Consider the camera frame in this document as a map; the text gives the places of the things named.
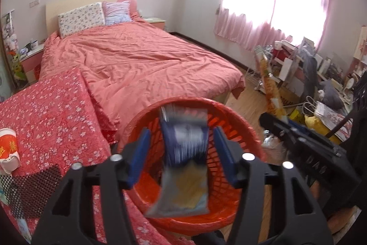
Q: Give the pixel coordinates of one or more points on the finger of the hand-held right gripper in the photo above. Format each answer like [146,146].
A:
[279,130]

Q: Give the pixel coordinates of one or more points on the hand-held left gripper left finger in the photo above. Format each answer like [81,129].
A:
[140,153]

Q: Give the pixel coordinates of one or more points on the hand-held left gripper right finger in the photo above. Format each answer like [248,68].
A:
[223,153]

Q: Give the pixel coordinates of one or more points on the orange plastic basket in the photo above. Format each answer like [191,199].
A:
[238,118]

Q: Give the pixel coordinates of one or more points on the blue grey sock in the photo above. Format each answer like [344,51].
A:
[183,141]

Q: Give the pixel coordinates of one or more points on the clear plastic bag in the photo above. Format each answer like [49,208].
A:
[273,147]

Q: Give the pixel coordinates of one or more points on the yellow plastic bag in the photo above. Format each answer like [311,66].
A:
[312,123]

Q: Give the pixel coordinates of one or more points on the orange patterned cardboard strip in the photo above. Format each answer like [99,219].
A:
[272,90]

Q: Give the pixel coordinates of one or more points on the white printed paper bag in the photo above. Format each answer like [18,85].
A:
[329,115]

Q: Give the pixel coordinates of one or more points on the grey cushion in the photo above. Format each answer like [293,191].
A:
[331,94]

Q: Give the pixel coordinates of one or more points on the white pink desk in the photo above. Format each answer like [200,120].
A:
[289,67]

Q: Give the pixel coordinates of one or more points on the bed with pink duvet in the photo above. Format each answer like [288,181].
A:
[143,61]

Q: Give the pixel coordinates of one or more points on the black mesh sheet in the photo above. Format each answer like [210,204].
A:
[34,190]

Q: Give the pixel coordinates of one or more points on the pink white nightstand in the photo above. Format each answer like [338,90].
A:
[30,61]
[157,24]

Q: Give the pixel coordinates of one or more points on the pink striped pillow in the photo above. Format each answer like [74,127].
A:
[117,12]

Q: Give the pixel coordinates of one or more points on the white floral pillow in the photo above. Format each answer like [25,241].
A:
[81,19]

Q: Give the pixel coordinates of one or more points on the white dark mug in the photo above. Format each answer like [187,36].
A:
[34,45]

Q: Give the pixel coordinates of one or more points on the cream pink bed headboard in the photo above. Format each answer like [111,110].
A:
[74,2]

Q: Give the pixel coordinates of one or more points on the clear tube of plush toys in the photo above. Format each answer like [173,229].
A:
[13,41]

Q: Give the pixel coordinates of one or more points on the white wall switch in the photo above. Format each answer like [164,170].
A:
[34,3]

